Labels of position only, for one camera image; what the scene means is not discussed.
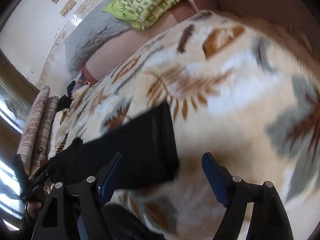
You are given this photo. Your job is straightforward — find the black pants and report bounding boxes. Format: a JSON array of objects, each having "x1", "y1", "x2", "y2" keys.
[{"x1": 48, "y1": 103, "x2": 180, "y2": 189}]

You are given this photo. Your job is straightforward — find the striped beige cushion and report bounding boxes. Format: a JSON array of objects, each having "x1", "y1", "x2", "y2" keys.
[
  {"x1": 17, "y1": 86, "x2": 50, "y2": 175},
  {"x1": 29, "y1": 96, "x2": 59, "y2": 177}
]

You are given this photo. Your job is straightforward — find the leaf patterned fleece blanket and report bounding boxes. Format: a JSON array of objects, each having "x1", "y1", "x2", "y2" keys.
[{"x1": 49, "y1": 10, "x2": 319, "y2": 239}]

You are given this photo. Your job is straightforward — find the pink bed sheet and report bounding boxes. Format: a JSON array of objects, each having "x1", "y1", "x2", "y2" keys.
[{"x1": 82, "y1": 2, "x2": 193, "y2": 84}]

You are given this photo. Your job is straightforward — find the grey quilted pillow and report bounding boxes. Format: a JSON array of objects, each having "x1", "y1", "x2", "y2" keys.
[{"x1": 65, "y1": 0, "x2": 131, "y2": 78}]

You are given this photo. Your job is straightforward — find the green patterned cloth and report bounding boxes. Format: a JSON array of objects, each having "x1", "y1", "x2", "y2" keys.
[{"x1": 103, "y1": 0, "x2": 181, "y2": 30}]

